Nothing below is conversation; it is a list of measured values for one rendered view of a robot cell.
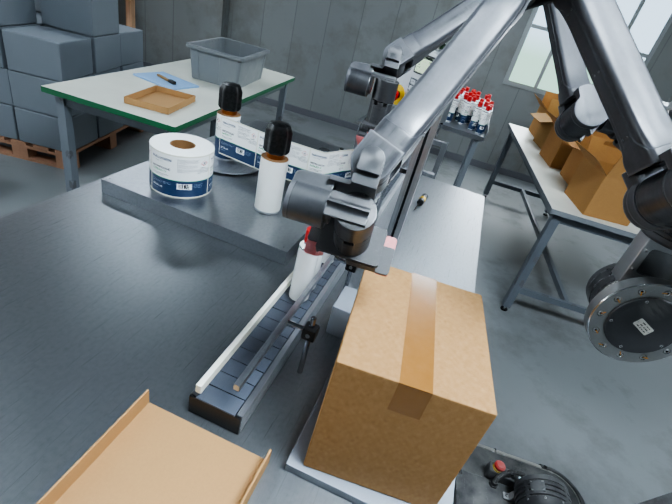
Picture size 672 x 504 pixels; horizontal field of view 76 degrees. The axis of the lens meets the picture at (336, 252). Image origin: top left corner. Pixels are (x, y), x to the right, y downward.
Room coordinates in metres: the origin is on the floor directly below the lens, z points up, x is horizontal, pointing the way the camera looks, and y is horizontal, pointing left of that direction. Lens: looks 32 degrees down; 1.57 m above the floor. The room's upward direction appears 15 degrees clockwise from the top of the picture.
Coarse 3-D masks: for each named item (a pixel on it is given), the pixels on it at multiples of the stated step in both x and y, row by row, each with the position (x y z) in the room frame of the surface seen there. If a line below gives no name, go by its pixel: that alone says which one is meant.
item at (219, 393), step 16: (288, 288) 0.89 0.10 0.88; (320, 288) 0.92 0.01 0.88; (288, 304) 0.83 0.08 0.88; (304, 304) 0.84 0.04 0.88; (272, 320) 0.75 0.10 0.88; (256, 336) 0.69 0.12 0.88; (288, 336) 0.72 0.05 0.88; (240, 352) 0.63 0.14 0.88; (256, 352) 0.65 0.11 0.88; (272, 352) 0.66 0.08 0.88; (224, 368) 0.58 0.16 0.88; (240, 368) 0.59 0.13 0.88; (256, 368) 0.60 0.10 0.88; (208, 384) 0.54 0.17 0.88; (224, 384) 0.55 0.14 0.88; (256, 384) 0.57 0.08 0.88; (208, 400) 0.50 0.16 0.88; (224, 400) 0.51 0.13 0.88; (240, 400) 0.52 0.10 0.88
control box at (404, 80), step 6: (432, 54) 1.33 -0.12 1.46; (414, 66) 1.37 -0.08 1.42; (408, 72) 1.38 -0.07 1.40; (402, 78) 1.39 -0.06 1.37; (408, 78) 1.38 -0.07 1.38; (402, 84) 1.39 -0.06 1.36; (408, 84) 1.37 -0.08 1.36; (402, 90) 1.38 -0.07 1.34; (402, 96) 1.38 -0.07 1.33; (396, 102) 1.39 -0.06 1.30; (444, 114) 1.35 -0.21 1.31; (444, 120) 1.36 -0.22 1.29
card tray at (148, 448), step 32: (128, 416) 0.45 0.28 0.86; (160, 416) 0.48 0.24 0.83; (96, 448) 0.38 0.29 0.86; (128, 448) 0.40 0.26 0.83; (160, 448) 0.42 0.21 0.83; (192, 448) 0.43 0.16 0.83; (224, 448) 0.45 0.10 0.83; (64, 480) 0.32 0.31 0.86; (96, 480) 0.34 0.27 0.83; (128, 480) 0.35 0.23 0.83; (160, 480) 0.37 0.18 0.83; (192, 480) 0.38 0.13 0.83; (224, 480) 0.39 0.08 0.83; (256, 480) 0.39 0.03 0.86
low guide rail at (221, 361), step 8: (288, 280) 0.88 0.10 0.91; (280, 288) 0.84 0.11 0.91; (272, 296) 0.80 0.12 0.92; (280, 296) 0.83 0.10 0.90; (264, 304) 0.76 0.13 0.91; (272, 304) 0.78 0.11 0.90; (264, 312) 0.74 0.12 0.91; (256, 320) 0.70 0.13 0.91; (248, 328) 0.67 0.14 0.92; (240, 336) 0.64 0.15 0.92; (232, 344) 0.62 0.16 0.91; (240, 344) 0.64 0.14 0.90; (224, 352) 0.59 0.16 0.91; (232, 352) 0.61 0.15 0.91; (224, 360) 0.58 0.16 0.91; (216, 368) 0.55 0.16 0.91; (208, 376) 0.53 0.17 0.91; (200, 384) 0.50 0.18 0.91; (200, 392) 0.50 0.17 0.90
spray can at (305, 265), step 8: (304, 240) 0.86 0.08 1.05; (304, 256) 0.84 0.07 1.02; (312, 256) 0.84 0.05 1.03; (296, 264) 0.85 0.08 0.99; (304, 264) 0.84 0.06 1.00; (312, 264) 0.85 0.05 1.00; (296, 272) 0.84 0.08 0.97; (304, 272) 0.84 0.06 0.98; (312, 272) 0.85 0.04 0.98; (296, 280) 0.84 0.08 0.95; (304, 280) 0.84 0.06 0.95; (296, 288) 0.84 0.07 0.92; (304, 288) 0.84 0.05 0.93; (296, 296) 0.84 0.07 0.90
